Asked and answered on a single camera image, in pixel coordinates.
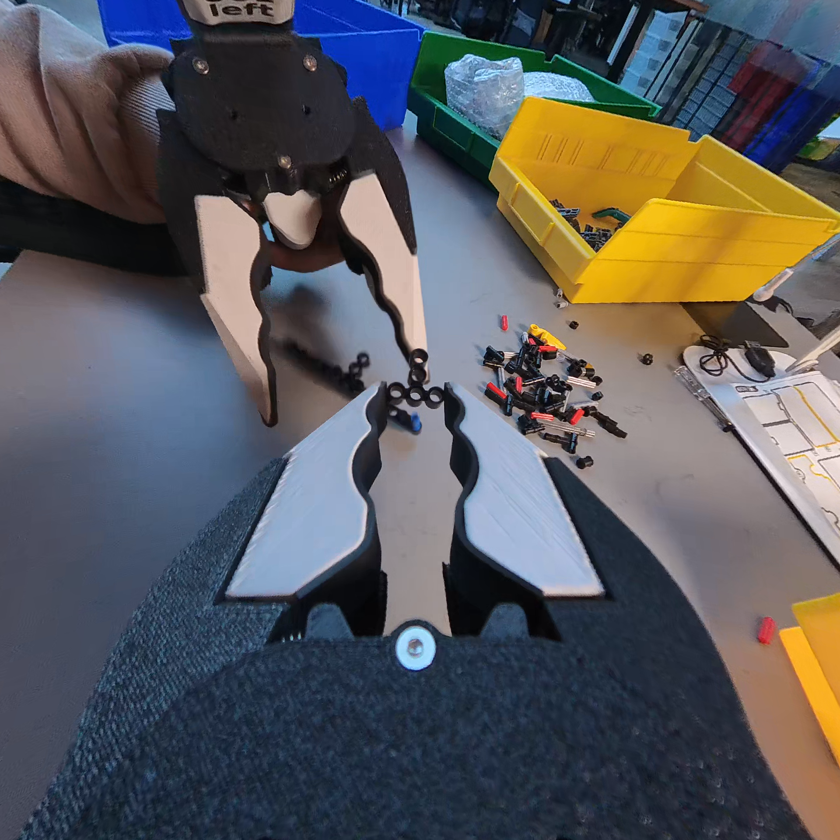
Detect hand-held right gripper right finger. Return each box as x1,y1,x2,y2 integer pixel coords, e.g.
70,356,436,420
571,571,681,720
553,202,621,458
443,382,606,600

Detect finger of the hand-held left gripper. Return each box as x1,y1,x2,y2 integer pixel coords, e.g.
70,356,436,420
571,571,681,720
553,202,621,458
339,172,429,358
194,194,280,428

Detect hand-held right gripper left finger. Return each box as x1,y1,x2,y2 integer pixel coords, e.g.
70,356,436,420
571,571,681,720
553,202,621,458
224,382,388,601

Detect blue plastic parts bin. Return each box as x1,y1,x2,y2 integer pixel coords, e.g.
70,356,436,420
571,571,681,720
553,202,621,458
96,0,428,133

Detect pile of small block pieces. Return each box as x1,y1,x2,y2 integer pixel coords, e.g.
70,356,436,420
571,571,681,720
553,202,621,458
482,323,630,471

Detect thin black perforated beam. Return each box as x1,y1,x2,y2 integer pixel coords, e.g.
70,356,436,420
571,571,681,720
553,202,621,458
281,336,373,399

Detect black multi-hole connector piece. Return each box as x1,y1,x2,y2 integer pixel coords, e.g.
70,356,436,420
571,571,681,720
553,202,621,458
386,349,446,412

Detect person's left forearm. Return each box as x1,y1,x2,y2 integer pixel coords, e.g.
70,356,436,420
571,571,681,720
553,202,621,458
0,3,176,225

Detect grey desk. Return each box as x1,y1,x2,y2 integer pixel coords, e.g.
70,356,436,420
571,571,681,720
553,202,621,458
0,108,840,840

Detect green plastic parts bin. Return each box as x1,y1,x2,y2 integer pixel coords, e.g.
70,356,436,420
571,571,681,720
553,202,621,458
406,30,663,192

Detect black chair armrest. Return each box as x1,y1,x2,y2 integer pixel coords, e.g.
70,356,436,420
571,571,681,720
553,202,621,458
0,179,199,278

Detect bubble wrap bundle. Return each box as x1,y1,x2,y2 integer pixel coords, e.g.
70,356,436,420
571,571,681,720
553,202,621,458
444,53,595,139

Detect heap of black beams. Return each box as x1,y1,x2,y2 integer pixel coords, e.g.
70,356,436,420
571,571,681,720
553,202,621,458
547,196,625,254

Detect clear screwdriver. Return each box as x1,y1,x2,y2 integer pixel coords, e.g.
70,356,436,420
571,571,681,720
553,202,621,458
673,365,735,433

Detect white book stand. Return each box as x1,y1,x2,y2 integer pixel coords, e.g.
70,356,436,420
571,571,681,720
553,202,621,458
681,248,840,567

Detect yellow plastic parts bin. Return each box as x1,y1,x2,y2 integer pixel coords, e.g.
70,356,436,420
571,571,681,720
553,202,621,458
488,96,840,305
778,593,840,770

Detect multicolour parts drawer racks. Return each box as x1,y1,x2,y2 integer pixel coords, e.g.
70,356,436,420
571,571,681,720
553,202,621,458
619,12,840,176

